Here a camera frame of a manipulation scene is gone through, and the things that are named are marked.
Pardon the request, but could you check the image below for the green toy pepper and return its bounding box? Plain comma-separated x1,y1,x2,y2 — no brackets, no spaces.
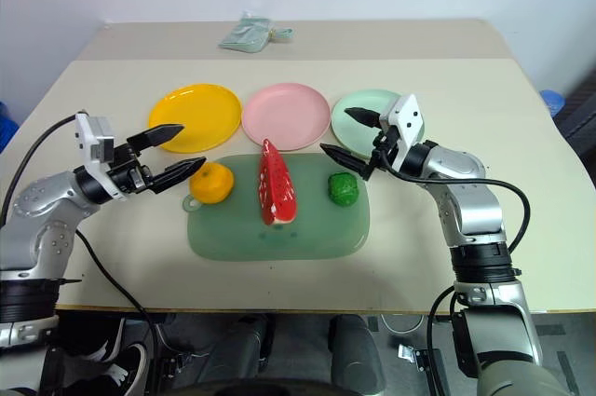
327,172,360,207

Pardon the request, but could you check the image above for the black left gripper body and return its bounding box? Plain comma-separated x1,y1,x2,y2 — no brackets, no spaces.
109,134,158,196

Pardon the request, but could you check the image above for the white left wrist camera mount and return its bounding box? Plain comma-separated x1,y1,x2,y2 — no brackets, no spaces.
74,111,127,202

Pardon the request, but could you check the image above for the pink plate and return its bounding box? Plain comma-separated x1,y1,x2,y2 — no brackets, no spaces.
241,82,330,152

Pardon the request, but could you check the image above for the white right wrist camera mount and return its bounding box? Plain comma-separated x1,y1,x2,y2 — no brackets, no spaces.
380,93,427,170

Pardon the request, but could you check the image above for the silver metal latch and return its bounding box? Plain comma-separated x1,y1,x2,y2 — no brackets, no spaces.
397,343,421,365

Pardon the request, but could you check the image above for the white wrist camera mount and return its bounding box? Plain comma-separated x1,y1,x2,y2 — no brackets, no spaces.
380,93,427,170
74,111,127,202

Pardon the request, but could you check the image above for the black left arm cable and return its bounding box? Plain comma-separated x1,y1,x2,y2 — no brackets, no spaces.
0,114,159,396

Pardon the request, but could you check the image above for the blue object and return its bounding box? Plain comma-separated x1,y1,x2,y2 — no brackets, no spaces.
0,100,20,146

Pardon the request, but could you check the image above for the yellow plate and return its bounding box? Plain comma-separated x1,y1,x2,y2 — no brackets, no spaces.
148,83,243,154

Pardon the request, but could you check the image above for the pale green fabric pouch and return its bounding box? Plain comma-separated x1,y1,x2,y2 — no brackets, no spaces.
218,10,294,54

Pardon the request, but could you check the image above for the translucent green cutting board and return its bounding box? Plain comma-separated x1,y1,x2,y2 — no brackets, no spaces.
181,153,373,261

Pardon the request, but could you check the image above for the black chair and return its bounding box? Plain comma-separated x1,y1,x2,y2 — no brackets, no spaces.
555,67,596,160

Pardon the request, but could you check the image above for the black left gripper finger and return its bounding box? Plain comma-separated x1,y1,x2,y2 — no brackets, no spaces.
126,123,185,153
150,156,208,195

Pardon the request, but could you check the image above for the blue container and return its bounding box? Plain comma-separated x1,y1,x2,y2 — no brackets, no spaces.
539,88,567,117

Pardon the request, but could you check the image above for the dark grey rounded leg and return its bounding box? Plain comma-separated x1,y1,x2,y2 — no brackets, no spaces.
202,314,277,396
329,314,388,396

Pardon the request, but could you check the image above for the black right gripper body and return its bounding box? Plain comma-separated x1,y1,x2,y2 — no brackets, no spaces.
370,125,404,174

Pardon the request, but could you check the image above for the black and white sneaker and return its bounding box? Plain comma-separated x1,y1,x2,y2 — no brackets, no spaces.
83,316,151,390

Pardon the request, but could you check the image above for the red toy strawberry slice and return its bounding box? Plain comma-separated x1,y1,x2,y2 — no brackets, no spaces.
254,138,299,227

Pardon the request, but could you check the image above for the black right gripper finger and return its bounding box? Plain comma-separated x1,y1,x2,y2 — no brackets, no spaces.
344,106,385,130
319,143,374,182

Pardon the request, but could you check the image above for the orange fruit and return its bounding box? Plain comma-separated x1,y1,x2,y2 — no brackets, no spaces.
189,161,235,205

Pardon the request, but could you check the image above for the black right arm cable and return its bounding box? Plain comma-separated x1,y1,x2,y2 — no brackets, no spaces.
371,148,533,396

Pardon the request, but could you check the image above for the white cable loop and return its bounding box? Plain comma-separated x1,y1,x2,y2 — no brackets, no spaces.
380,313,426,335

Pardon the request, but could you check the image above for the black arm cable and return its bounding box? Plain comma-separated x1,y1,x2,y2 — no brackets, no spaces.
0,114,159,396
371,148,533,396

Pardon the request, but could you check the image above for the light green plate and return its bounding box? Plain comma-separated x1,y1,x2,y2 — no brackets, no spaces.
331,88,426,159

